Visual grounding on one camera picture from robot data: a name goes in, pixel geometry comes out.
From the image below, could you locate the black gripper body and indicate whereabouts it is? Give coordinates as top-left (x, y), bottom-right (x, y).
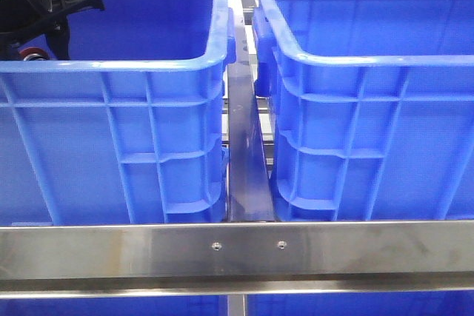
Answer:
top-left (0, 0), bottom-right (51, 61)

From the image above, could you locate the red mushroom push button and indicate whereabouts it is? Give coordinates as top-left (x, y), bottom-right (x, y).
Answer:
top-left (19, 47), bottom-right (50, 61)

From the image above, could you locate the blue plastic bin front left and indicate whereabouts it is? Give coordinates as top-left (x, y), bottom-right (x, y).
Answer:
top-left (1, 0), bottom-right (236, 226)

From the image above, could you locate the blue plastic bin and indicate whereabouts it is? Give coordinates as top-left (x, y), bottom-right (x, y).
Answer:
top-left (254, 0), bottom-right (473, 221)
top-left (1, 0), bottom-right (236, 226)

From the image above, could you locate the blue bin lower left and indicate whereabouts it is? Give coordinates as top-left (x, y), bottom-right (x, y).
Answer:
top-left (1, 295), bottom-right (227, 315)

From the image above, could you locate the blue plastic bin front right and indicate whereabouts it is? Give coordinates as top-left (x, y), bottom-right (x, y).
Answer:
top-left (254, 0), bottom-right (473, 221)

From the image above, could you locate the blue bin lower right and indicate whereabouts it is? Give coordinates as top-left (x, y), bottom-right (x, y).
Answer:
top-left (248, 291), bottom-right (473, 316)

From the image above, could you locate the stainless steel front rail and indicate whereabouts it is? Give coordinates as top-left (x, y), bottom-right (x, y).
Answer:
top-left (1, 221), bottom-right (473, 298)

